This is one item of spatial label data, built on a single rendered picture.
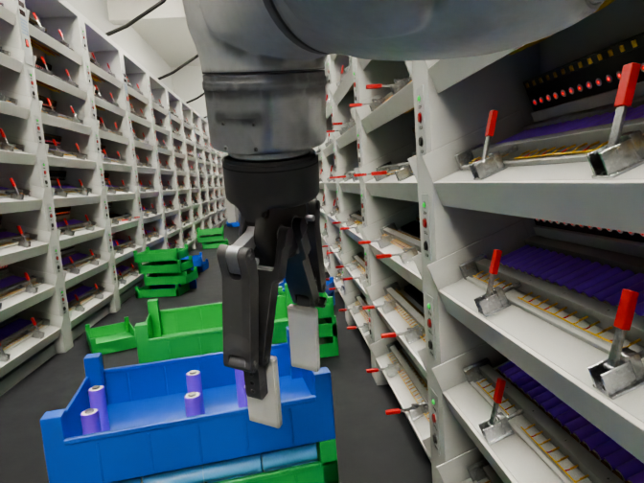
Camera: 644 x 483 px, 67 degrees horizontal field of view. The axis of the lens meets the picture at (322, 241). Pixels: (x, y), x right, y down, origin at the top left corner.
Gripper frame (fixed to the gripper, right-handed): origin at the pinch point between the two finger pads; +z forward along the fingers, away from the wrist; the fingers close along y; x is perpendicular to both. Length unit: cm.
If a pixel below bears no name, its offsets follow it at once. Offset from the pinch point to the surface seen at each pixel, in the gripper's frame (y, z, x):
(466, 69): -43, -24, 9
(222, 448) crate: -0.2, 12.5, -8.6
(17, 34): -124, -38, -185
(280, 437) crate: -3.9, 12.6, -3.5
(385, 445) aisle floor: -64, 69, -7
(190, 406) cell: -1.0, 8.8, -12.9
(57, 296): -101, 71, -170
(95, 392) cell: 0.2, 9.5, -25.7
